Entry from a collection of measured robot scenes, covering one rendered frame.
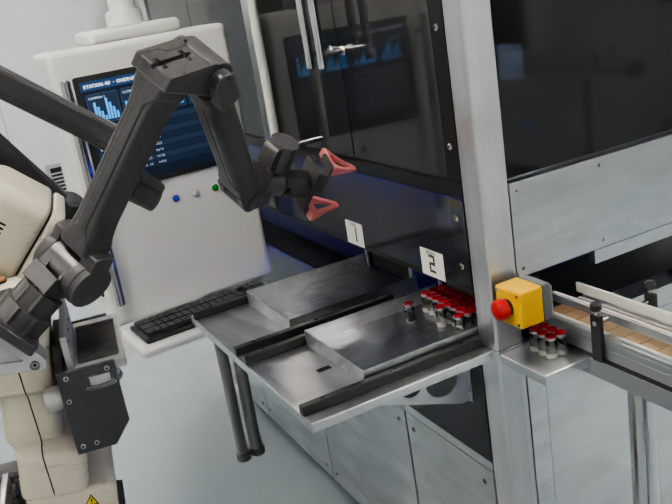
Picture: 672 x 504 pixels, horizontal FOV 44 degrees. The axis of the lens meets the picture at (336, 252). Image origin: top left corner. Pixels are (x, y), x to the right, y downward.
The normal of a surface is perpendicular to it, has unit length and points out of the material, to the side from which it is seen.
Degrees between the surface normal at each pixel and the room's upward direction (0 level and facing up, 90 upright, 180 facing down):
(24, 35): 90
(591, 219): 90
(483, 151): 90
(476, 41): 90
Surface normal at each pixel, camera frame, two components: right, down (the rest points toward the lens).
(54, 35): 0.46, 0.21
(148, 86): -0.50, 0.12
